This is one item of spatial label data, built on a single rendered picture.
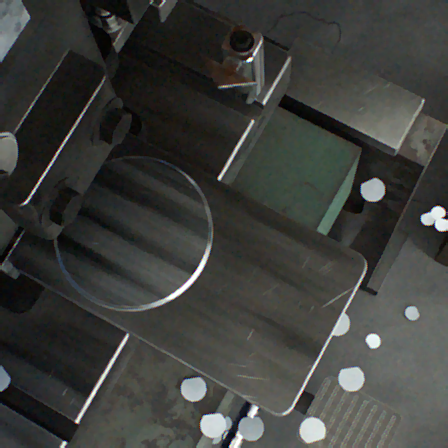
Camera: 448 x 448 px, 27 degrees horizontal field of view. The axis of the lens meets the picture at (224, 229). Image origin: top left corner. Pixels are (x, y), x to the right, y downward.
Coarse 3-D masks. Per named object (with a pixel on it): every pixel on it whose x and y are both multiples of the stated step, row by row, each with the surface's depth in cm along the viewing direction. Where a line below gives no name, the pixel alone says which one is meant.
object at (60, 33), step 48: (0, 0) 46; (48, 0) 51; (0, 48) 48; (48, 48) 53; (96, 48) 60; (0, 96) 51; (48, 96) 55; (96, 96) 55; (0, 144) 51; (48, 144) 54; (96, 144) 59; (0, 192) 52; (48, 192) 56; (0, 240) 61
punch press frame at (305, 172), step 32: (288, 128) 89; (320, 128) 89; (256, 160) 88; (288, 160) 88; (320, 160) 88; (352, 160) 88; (256, 192) 88; (288, 192) 87; (320, 192) 87; (320, 224) 87; (160, 352) 84; (128, 384) 84; (160, 384) 83; (96, 416) 83; (128, 416) 83; (160, 416) 83; (192, 416) 83; (224, 416) 94; (256, 416) 129
